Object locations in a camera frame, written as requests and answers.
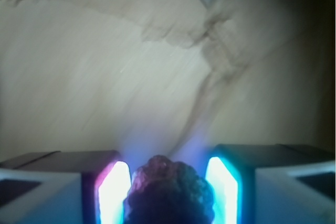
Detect brown rough rock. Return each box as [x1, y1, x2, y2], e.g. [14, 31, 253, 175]
[123, 155, 215, 223]

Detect brown paper bag tray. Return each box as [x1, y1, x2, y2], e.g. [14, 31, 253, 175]
[1, 0, 335, 161]

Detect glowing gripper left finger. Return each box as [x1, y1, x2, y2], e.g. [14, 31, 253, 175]
[1, 151, 131, 223]

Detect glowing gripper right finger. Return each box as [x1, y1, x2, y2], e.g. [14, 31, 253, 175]
[205, 144, 335, 223]

